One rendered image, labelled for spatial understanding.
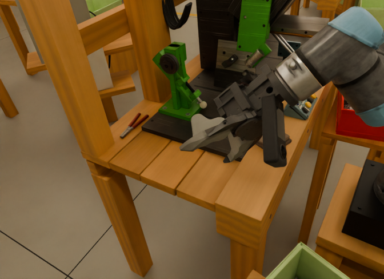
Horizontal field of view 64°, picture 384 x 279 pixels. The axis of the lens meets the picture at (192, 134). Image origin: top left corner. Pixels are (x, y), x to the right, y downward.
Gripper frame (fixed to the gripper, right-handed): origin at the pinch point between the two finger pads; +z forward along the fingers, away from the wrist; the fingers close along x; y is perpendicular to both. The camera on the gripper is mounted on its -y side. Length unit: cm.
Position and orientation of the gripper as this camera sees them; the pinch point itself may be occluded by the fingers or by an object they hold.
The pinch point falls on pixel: (204, 160)
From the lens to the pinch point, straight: 59.0
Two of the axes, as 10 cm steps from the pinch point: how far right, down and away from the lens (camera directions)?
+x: -6.0, -2.2, -7.7
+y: -3.6, -7.9, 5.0
